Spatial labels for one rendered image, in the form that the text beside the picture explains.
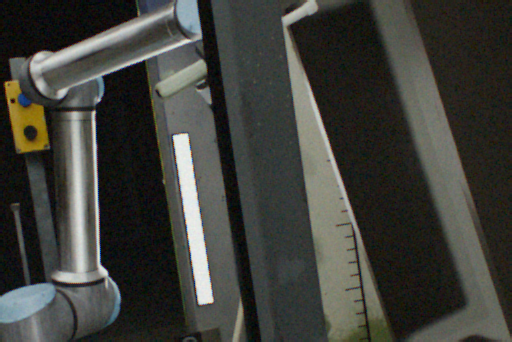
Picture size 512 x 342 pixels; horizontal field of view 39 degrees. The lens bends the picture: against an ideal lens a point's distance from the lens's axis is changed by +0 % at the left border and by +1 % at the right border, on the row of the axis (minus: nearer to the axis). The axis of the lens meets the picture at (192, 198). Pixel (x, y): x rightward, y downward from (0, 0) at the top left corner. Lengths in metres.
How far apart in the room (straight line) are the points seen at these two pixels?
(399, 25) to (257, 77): 1.74
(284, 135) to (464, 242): 1.87
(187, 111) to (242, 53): 1.98
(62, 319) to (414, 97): 1.27
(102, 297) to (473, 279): 1.21
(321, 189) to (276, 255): 2.13
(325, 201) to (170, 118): 0.67
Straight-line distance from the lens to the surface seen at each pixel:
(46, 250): 2.74
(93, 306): 1.95
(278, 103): 0.64
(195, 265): 2.60
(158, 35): 1.49
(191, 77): 1.80
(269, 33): 0.64
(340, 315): 2.84
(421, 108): 2.38
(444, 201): 2.42
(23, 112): 2.69
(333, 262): 2.80
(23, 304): 1.83
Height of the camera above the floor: 1.19
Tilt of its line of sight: 3 degrees down
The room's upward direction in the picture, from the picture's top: 9 degrees counter-clockwise
